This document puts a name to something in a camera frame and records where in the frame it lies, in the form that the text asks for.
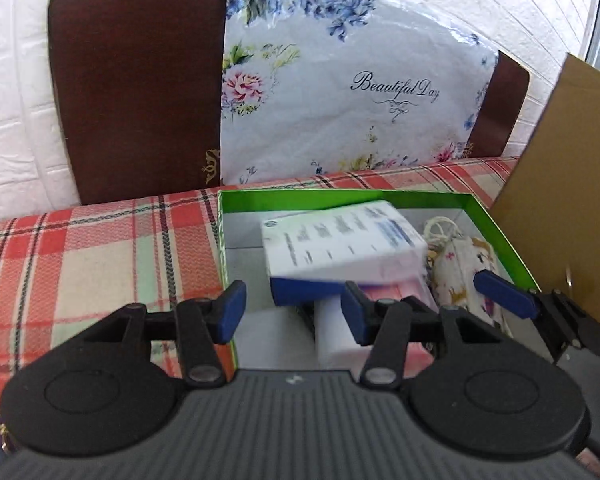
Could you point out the white box with blue edge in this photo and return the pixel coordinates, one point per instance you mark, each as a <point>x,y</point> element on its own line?
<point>340,245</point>

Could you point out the large brown cardboard box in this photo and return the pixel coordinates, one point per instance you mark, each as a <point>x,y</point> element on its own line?
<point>570,170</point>

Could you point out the printed white fabric pouch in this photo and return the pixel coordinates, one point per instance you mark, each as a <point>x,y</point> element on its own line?
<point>457,270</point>

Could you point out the dark brown wooden board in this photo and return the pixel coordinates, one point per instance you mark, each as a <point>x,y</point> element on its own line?
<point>135,85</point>

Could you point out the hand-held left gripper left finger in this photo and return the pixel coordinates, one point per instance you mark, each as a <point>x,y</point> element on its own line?
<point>231,310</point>

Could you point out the pink packet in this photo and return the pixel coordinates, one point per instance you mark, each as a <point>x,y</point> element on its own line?
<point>415,295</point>

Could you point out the red plaid tablecloth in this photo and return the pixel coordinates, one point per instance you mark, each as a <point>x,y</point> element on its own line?
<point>90,260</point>

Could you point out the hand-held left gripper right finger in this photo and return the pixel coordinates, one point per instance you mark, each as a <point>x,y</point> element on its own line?
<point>356,315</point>

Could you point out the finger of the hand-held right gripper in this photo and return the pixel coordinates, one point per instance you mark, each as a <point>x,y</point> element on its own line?
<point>505,292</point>

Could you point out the floral plastic bag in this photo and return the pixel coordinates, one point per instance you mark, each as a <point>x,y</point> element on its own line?
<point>340,85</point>

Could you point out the green cardboard box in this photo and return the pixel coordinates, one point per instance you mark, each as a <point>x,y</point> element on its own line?
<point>500,245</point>

